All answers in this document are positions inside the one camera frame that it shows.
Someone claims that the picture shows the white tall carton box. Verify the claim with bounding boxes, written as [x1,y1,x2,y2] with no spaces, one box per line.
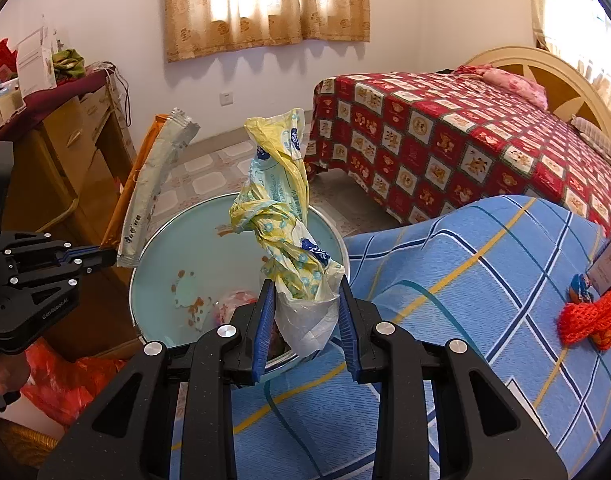
[586,213,611,297]

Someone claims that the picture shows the light blue trash bin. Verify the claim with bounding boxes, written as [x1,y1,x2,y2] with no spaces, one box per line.
[128,192,352,384]

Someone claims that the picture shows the orange silver snack packet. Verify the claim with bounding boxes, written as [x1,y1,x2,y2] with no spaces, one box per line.
[100,108,200,269]

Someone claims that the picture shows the pink floral pillow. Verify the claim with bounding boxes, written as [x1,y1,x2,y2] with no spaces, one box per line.
[453,64,548,110]

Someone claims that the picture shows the window tan curtain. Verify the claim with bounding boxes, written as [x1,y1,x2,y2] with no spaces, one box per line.
[164,0,371,62]
[531,0,611,114]

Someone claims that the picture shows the white box on dresser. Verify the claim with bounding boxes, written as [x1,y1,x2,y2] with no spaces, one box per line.
[17,26,57,100]

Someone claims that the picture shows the white wall socket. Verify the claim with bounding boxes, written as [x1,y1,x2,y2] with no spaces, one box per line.
[220,92,234,106]

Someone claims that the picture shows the red mesh net bag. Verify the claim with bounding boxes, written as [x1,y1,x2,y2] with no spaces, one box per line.
[557,289,611,351]

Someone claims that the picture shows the green cloth on dresser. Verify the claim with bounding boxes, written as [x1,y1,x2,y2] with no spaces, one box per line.
[52,49,86,81]

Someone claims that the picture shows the clear crumpled plastic wrap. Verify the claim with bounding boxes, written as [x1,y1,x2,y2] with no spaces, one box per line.
[212,290,258,325]

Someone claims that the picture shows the red bag on floor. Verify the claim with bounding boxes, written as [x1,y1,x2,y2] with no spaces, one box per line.
[21,339,126,428]

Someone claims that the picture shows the wooden dresser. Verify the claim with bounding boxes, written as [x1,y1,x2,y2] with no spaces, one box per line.
[2,67,135,358]

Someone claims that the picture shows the left window tan curtain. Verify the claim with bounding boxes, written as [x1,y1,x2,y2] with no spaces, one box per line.
[164,0,371,62]

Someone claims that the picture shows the red patterned bedspread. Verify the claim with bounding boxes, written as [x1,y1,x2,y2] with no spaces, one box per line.
[305,73,611,231]

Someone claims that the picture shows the maroon dresser cloth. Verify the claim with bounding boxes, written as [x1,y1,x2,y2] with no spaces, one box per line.
[0,70,107,142]

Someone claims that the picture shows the blue orange crumpled wrapper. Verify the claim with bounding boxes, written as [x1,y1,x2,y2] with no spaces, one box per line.
[568,273,595,304]

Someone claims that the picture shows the yellow blue plastic bag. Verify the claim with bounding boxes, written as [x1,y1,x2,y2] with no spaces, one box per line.
[229,107,345,358]

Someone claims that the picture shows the blue plaid tablecloth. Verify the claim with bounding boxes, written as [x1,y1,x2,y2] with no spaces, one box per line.
[170,194,611,480]

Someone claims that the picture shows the cream wooden headboard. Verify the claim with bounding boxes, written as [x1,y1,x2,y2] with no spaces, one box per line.
[466,46,611,141]

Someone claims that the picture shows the person hand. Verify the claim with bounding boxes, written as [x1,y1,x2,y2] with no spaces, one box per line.
[0,353,31,396]

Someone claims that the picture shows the back window tan curtain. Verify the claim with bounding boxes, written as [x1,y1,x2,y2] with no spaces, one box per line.
[531,0,611,114]

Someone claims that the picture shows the striped pillow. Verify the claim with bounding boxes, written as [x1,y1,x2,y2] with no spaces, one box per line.
[570,115,611,166]

